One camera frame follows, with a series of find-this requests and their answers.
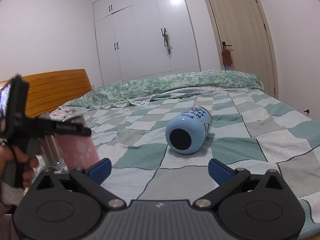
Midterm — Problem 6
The pink cup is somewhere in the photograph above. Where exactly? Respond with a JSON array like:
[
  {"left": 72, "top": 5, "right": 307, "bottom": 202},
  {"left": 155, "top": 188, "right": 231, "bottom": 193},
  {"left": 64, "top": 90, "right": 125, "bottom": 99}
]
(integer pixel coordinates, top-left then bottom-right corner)
[{"left": 53, "top": 115, "right": 101, "bottom": 171}]

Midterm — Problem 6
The blue cup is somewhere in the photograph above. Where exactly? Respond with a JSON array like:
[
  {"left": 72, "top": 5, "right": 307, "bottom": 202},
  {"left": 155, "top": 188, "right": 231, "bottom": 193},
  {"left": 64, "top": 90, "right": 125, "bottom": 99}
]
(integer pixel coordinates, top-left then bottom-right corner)
[{"left": 165, "top": 106, "right": 213, "bottom": 155}]

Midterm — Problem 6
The left hand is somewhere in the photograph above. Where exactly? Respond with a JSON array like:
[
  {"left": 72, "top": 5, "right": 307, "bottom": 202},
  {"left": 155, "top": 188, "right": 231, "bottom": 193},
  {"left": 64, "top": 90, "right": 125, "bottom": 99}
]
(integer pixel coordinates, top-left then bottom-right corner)
[{"left": 1, "top": 144, "right": 39, "bottom": 187}]

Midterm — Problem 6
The stainless steel thermos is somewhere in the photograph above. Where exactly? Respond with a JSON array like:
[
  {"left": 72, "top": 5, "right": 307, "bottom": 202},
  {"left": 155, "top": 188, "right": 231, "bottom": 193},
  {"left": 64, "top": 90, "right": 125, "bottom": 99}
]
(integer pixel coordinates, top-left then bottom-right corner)
[{"left": 41, "top": 135, "right": 66, "bottom": 172}]

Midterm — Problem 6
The phone on gripper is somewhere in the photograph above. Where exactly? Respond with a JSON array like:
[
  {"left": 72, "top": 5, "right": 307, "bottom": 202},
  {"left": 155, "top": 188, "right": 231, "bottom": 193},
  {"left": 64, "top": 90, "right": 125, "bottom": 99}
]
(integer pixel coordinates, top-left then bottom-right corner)
[{"left": 0, "top": 82, "right": 11, "bottom": 119}]

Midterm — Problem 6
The purple floral pillow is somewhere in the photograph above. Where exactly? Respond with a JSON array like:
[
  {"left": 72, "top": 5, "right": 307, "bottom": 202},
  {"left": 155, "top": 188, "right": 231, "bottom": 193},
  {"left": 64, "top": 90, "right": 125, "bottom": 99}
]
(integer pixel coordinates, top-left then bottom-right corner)
[{"left": 49, "top": 106, "right": 86, "bottom": 121}]

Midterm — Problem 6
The orange wooden headboard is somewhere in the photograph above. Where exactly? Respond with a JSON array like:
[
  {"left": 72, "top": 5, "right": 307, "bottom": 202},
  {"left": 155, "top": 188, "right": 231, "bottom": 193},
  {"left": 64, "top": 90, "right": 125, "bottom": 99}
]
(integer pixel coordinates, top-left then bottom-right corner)
[{"left": 0, "top": 68, "right": 93, "bottom": 118}]

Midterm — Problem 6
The green checkered bed sheet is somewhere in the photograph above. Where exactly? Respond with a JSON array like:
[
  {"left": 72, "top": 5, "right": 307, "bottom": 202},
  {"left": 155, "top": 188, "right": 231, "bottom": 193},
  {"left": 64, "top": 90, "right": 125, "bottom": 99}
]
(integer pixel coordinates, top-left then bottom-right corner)
[{"left": 81, "top": 88, "right": 319, "bottom": 239}]

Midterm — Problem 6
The green floral duvet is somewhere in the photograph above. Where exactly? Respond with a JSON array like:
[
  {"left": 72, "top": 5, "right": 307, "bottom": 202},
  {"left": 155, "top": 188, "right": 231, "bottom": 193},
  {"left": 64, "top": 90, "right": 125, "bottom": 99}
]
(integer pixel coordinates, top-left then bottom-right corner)
[{"left": 63, "top": 70, "right": 264, "bottom": 109}]

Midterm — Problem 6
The white wardrobe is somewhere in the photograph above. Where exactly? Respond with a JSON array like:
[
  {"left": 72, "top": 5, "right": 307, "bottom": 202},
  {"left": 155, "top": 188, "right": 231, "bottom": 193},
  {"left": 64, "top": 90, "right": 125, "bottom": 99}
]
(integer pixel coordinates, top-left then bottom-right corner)
[{"left": 93, "top": 0, "right": 200, "bottom": 85}]

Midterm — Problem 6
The green hanging ornament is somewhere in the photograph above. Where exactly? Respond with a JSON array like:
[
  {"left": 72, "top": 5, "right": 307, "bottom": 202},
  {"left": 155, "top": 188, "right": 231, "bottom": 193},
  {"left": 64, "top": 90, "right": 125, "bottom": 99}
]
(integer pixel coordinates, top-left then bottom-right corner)
[{"left": 161, "top": 28, "right": 172, "bottom": 56}]

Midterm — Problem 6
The beige wooden door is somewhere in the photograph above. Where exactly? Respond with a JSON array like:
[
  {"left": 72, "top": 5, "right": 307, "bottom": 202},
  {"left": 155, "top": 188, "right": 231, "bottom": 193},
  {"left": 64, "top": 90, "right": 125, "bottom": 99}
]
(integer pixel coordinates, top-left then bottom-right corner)
[{"left": 205, "top": 0, "right": 278, "bottom": 98}]

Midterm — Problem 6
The brown plush on door handle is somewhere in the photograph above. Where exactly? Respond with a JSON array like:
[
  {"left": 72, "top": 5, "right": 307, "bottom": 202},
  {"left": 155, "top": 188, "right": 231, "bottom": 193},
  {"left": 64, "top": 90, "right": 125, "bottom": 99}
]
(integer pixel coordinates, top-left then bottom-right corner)
[{"left": 221, "top": 49, "right": 233, "bottom": 67}]

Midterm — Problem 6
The black door handle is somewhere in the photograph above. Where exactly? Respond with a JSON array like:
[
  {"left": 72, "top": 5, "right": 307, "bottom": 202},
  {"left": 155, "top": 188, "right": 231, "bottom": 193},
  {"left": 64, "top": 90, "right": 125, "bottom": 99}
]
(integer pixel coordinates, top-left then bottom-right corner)
[{"left": 221, "top": 41, "right": 232, "bottom": 50}]

